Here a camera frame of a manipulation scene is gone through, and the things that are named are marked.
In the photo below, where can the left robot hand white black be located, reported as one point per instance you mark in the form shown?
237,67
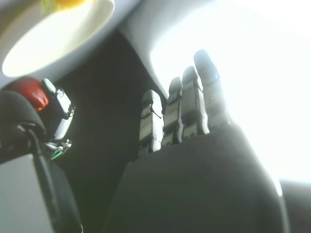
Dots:
194,189

